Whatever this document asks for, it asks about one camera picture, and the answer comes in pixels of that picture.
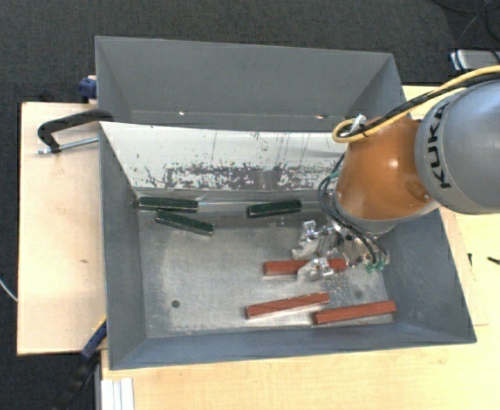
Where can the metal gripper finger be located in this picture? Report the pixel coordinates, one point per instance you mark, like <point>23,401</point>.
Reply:
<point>315,269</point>
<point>308,237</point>

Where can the red-brown flat block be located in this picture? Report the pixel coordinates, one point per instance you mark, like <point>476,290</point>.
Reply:
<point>354,312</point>
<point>286,306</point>
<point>281,267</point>

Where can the dark green flat block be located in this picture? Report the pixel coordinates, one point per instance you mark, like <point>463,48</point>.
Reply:
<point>184,222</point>
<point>274,208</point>
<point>168,203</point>

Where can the grey metal bin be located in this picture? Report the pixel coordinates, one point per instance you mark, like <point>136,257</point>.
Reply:
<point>215,271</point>

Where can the small black screw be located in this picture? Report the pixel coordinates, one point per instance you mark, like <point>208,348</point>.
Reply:
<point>495,261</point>

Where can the pale wood board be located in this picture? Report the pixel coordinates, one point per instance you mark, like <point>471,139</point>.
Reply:
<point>57,237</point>

